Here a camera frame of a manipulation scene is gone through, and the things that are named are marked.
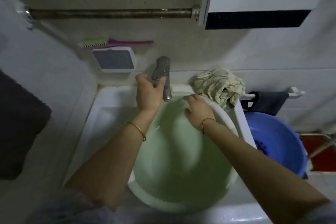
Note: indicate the person's right hand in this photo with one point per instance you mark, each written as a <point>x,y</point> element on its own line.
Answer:
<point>197,112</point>

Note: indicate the person's left hand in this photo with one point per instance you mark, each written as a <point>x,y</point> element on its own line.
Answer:
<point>148,95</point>

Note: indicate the metal faucet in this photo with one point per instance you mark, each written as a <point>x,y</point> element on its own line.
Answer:
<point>167,90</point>

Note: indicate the cream leaf-patterned clothes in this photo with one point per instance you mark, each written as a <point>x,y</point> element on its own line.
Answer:
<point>218,84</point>

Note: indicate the light green plastic basin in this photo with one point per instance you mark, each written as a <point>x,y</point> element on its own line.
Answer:
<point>183,163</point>

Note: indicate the person's left forearm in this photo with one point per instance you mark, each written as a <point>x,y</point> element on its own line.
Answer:
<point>110,163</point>

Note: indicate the person's right forearm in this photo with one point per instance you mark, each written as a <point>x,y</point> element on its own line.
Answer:
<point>257,174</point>

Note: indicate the person's grey patterned shirt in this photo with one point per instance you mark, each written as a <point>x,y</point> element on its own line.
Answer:
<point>65,210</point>

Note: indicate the gold bangle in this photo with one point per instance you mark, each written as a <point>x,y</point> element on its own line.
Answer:
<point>139,129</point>

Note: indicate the white ceramic sink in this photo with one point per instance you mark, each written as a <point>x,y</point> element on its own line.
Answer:
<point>110,116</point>

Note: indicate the green and pink scrub brush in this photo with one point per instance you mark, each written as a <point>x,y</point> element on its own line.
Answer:
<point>126,43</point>

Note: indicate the dark grey cloth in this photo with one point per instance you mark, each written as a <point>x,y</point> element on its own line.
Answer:
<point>270,101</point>

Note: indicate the blue plastic basin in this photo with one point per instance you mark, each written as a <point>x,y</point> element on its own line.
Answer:
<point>278,137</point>

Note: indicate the rusty metal towel bar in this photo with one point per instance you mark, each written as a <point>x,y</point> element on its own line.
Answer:
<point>105,13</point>

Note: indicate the dark purple towel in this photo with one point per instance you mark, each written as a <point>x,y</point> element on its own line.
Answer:
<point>21,126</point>

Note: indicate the red bucket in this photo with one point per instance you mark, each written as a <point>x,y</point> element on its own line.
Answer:
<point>324,162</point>

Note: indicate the white wall box grey ribbed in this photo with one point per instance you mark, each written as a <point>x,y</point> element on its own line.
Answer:
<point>114,59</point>

